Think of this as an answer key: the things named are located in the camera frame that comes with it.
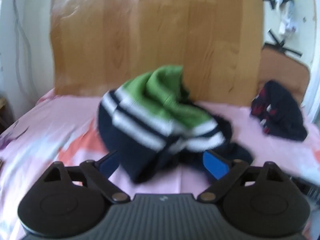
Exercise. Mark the green white navy striped sweater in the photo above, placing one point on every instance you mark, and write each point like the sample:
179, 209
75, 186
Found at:
150, 110

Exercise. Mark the wooden headboard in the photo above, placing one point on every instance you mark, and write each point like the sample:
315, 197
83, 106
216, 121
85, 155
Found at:
155, 35

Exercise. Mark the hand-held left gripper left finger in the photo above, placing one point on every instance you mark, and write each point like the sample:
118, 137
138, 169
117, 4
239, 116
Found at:
109, 165

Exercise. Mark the brown cushioned chair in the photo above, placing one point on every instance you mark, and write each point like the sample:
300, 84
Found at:
282, 65

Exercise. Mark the pink printed bed sheet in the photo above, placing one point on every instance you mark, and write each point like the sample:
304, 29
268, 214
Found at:
50, 135

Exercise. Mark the wooden side table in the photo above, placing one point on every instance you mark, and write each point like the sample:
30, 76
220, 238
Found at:
3, 112

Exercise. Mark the navy garment with red pattern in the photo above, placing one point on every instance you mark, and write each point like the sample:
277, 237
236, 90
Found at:
282, 115

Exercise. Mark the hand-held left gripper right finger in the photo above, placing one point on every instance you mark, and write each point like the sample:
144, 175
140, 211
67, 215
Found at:
214, 165

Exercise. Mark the white hanging cloth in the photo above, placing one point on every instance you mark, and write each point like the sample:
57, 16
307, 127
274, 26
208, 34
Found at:
287, 17

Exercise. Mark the white patterned curtain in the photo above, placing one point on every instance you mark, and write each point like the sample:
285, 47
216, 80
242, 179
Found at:
22, 37

